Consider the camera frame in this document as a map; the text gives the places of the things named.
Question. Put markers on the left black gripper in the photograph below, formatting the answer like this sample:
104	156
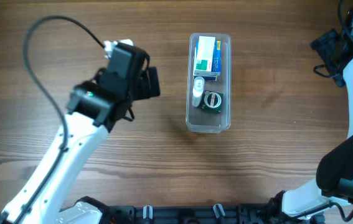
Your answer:
152	82

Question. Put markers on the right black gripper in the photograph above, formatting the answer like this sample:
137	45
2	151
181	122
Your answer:
324	45

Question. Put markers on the white bottle clear cap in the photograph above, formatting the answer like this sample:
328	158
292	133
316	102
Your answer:
198	90

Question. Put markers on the white green medicine box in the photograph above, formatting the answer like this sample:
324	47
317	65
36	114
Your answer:
204	53

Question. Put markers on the white Hansaplast plaster box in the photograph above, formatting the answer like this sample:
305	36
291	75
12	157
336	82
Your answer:
207	77

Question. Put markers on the blue lozenges box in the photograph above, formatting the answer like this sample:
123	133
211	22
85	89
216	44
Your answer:
217	57

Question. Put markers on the green Zam-Buk tin box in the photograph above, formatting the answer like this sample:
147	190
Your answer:
212	102

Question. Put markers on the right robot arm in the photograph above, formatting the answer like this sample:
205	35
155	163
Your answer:
333	184

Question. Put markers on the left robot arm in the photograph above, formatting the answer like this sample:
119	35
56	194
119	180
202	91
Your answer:
92	111

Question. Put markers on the clear plastic container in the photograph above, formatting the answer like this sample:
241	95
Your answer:
196	119

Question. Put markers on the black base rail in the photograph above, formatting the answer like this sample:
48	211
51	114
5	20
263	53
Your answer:
241	214

